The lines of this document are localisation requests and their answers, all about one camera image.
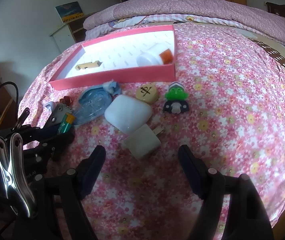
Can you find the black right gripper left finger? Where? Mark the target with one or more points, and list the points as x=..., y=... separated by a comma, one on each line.
x=73, y=186

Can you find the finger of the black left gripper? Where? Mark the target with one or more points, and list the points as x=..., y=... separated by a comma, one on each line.
x=41, y=135
x=50, y=146

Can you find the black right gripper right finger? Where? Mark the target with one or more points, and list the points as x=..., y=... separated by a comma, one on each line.
x=247, y=217

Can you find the grey curved plastic pipe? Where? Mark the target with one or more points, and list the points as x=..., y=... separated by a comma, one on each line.
x=51, y=105

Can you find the green cartoon lighter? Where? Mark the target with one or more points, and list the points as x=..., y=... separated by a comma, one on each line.
x=66, y=123

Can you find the blue correction tape dispenser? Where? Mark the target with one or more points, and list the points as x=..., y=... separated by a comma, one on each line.
x=94, y=101

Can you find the white usb wall charger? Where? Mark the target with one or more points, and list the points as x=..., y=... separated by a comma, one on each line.
x=143, y=141

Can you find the wooden chinese chess piece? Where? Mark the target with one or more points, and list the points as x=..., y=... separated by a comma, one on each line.
x=147, y=93

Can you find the green face toy figure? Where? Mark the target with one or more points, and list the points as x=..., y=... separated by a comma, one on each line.
x=176, y=99

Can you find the silver metal spring clamp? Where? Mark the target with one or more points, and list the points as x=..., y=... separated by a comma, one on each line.
x=14, y=182

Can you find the wooden puzzle block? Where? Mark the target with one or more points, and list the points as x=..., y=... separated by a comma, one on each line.
x=94, y=64

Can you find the white bedside shelf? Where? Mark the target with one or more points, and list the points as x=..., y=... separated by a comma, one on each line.
x=69, y=33

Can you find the pink shallow cardboard box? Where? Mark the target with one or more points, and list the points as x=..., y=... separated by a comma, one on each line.
x=118, y=53

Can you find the pink floral bed sheet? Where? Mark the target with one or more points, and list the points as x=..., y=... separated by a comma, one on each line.
x=235, y=81

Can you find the blue yellow landscape picture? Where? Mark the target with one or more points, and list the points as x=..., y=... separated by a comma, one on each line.
x=69, y=11

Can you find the checkered cartoon blanket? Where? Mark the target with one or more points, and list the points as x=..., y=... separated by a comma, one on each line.
x=113, y=25

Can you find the pink folded quilt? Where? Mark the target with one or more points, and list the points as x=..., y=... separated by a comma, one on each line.
x=260, y=20

